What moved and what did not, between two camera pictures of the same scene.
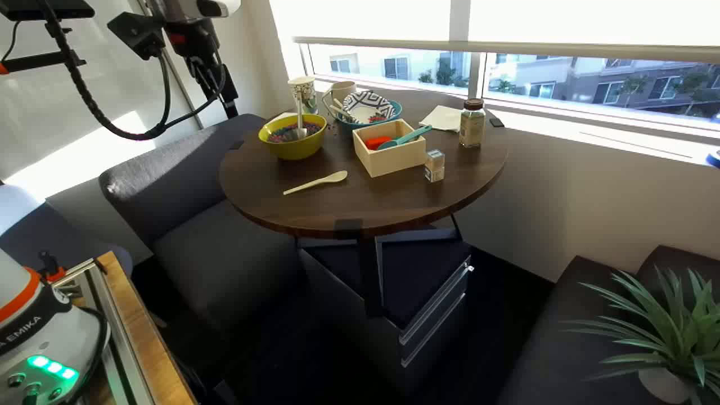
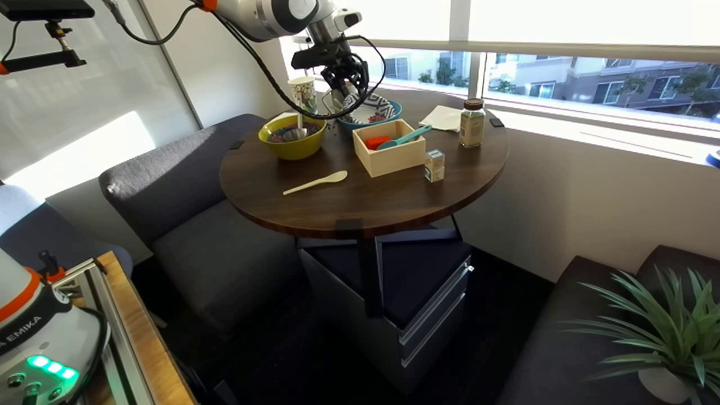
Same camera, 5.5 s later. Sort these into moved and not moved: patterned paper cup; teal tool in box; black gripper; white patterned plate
Moved: black gripper
Not moved: teal tool in box; patterned paper cup; white patterned plate
